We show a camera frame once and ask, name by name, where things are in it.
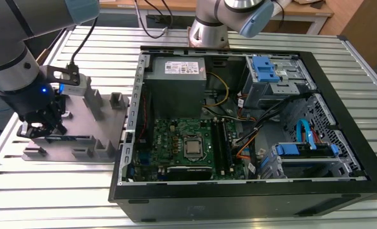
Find black graphics card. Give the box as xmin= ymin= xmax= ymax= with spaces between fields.
xmin=166 ymin=166 xmax=214 ymax=181

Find black RAM slot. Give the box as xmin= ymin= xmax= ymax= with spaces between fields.
xmin=218 ymin=118 xmax=231 ymax=174
xmin=211 ymin=118 xmax=225 ymax=175

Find blue RAM stick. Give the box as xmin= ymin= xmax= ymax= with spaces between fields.
xmin=47 ymin=135 xmax=91 ymax=142

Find black open PC case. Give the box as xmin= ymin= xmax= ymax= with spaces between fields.
xmin=108 ymin=45 xmax=377 ymax=224

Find hard disk in blue carrier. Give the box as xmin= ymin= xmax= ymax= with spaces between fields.
xmin=276 ymin=142 xmax=340 ymax=159

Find grey plastic parts rack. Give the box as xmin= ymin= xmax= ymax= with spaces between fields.
xmin=22 ymin=89 xmax=131 ymax=164

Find metal drive cage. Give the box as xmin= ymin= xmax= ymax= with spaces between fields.
xmin=242 ymin=56 xmax=310 ymax=109

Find blue flat data wire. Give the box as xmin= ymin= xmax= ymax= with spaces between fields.
xmin=296 ymin=118 xmax=318 ymax=150

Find black cable grey plug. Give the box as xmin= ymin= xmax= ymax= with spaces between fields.
xmin=134 ymin=0 xmax=173 ymax=39

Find wooden cabinet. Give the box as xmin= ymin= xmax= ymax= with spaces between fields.
xmin=318 ymin=0 xmax=377 ymax=70

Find green motherboard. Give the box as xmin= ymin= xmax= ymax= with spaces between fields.
xmin=134 ymin=118 xmax=250 ymax=181

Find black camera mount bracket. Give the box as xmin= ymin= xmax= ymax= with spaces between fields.
xmin=44 ymin=65 xmax=80 ymax=86

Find silver CPU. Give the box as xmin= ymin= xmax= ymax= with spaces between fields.
xmin=186 ymin=140 xmax=203 ymax=155

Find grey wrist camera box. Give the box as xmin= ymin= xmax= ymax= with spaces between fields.
xmin=59 ymin=74 xmax=92 ymax=96

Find yellow wire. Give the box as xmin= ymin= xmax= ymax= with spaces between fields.
xmin=206 ymin=71 xmax=230 ymax=107

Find wooden desk white frame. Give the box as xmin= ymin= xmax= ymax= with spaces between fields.
xmin=98 ymin=0 xmax=198 ymax=28
xmin=265 ymin=0 xmax=334 ymax=36

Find grey power supply unit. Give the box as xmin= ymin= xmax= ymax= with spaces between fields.
xmin=143 ymin=56 xmax=207 ymax=120

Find CPU socket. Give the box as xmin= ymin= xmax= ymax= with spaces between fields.
xmin=182 ymin=134 xmax=207 ymax=161

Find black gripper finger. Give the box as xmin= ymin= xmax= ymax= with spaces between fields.
xmin=48 ymin=107 xmax=68 ymax=136
xmin=16 ymin=121 xmax=55 ymax=139

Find orange wires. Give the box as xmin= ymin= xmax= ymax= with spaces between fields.
xmin=235 ymin=136 xmax=257 ymax=159

